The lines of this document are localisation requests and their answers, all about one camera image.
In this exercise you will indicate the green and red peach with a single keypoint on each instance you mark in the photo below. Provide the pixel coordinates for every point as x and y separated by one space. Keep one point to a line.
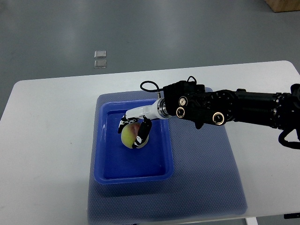
129 136

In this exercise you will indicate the upper metal floor plate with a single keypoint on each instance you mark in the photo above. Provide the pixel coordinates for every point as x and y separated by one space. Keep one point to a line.
99 54

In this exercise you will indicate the brown cardboard box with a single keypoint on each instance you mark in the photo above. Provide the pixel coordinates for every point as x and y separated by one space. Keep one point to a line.
278 6

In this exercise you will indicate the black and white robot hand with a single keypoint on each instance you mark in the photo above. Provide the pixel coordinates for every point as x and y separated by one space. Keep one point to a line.
145 115

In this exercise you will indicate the blue-grey textured mat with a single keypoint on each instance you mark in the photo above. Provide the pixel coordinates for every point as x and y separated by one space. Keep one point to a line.
205 181

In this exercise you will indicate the blue plastic tray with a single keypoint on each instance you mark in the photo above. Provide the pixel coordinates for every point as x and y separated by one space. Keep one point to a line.
114 163

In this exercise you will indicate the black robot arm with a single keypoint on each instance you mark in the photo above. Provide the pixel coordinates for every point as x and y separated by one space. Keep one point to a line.
190 101

